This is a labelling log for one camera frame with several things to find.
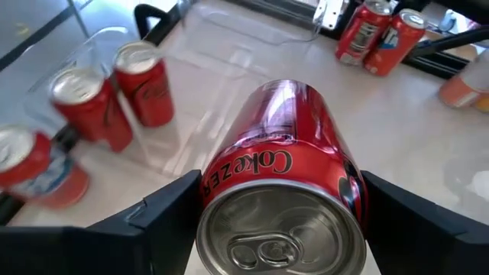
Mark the red Fanta can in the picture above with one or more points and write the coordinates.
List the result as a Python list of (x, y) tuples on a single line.
[(38, 172), (393, 46)]

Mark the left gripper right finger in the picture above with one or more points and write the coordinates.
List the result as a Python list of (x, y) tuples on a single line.
[(428, 244)]

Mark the white and orange soda can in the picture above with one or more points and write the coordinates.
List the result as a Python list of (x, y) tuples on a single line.
[(466, 88)]

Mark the silver metal mounting bracket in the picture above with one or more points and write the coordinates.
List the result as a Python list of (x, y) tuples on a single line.
[(330, 13)]

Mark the black slanted bar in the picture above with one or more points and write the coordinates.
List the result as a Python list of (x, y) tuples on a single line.
[(458, 40)]

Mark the red Coke Zero can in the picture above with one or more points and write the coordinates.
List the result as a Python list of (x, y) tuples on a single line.
[(91, 110), (361, 36), (282, 164), (147, 88)]

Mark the black table clamp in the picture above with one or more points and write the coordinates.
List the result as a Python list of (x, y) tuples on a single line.
[(147, 17)]

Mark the clear plastic bin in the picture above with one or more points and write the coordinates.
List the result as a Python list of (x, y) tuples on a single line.
[(46, 76), (237, 46)]

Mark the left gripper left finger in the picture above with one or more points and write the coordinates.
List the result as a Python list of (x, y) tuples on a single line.
[(114, 248)]

